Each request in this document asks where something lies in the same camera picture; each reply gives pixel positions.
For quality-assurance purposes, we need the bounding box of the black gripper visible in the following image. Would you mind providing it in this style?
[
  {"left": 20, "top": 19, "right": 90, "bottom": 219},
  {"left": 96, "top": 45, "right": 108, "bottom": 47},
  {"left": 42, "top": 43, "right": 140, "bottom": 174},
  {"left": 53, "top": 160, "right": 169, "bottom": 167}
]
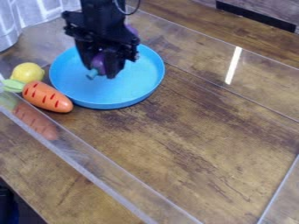
[{"left": 61, "top": 0, "right": 140, "bottom": 79}]

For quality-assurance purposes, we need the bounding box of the yellow toy lemon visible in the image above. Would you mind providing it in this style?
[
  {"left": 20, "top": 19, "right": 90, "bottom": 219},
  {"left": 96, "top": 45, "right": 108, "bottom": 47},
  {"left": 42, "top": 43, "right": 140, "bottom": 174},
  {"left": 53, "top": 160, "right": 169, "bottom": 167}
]
[{"left": 9, "top": 62, "right": 44, "bottom": 83}]

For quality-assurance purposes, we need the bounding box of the grey patterned curtain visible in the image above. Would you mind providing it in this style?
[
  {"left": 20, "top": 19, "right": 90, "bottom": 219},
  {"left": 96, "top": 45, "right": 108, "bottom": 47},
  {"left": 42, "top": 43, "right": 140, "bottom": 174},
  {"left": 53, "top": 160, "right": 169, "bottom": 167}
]
[{"left": 0, "top": 0, "right": 80, "bottom": 52}]

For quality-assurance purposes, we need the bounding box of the blue round tray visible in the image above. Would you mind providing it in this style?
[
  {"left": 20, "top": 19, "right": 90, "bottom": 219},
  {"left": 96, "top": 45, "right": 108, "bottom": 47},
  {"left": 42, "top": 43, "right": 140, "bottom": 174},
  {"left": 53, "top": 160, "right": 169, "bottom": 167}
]
[{"left": 49, "top": 45, "right": 165, "bottom": 109}]

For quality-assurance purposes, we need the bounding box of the clear acrylic front wall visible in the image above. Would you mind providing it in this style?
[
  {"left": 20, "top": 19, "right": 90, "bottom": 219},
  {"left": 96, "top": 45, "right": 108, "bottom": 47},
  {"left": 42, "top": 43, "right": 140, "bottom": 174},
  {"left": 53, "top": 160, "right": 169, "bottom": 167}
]
[{"left": 0, "top": 73, "right": 202, "bottom": 224}]

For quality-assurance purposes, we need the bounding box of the purple toy eggplant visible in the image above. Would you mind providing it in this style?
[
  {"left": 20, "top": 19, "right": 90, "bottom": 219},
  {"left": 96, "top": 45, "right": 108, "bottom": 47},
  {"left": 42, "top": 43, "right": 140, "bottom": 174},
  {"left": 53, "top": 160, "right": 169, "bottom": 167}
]
[{"left": 88, "top": 24, "right": 140, "bottom": 79}]

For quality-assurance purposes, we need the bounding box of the orange toy carrot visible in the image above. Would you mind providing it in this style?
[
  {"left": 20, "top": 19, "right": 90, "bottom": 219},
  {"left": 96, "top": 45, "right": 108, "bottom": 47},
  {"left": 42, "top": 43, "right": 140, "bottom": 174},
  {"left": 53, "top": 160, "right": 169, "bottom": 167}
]
[{"left": 1, "top": 79, "right": 73, "bottom": 113}]

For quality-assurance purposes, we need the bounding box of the black cable loop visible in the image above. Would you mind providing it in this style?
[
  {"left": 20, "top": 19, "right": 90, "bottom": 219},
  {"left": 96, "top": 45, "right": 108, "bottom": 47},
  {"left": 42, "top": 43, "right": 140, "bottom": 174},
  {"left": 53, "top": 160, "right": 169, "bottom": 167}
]
[{"left": 113, "top": 0, "right": 142, "bottom": 16}]

